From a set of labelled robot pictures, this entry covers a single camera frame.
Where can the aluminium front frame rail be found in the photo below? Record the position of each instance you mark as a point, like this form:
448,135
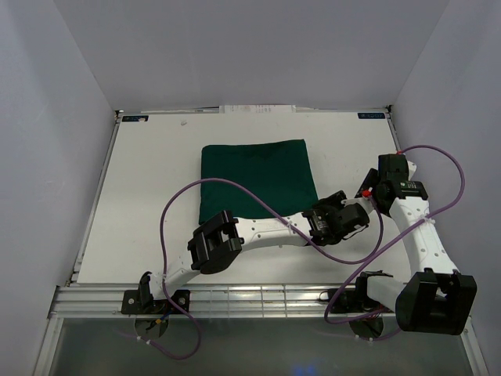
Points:
212,301

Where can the blue label left corner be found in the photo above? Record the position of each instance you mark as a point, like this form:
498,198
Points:
135,118

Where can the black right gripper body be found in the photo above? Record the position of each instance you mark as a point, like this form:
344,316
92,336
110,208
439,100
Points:
372,181

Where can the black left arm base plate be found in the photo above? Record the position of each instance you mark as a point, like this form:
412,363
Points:
133,305

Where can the blue label right corner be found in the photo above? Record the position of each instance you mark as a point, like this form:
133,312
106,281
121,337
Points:
371,115

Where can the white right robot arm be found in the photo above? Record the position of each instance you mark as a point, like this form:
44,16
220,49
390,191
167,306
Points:
438,297

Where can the white paper sheet at back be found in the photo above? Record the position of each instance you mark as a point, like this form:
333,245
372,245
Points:
257,109

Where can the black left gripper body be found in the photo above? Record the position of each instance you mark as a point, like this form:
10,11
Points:
332,203

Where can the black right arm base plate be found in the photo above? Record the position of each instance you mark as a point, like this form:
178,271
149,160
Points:
350,302

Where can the dark green surgical drape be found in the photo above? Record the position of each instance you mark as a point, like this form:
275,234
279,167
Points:
278,173

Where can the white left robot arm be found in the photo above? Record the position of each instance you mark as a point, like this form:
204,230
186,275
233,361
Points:
216,243

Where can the blue label corner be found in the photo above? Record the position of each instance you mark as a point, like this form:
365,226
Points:
135,118
371,115

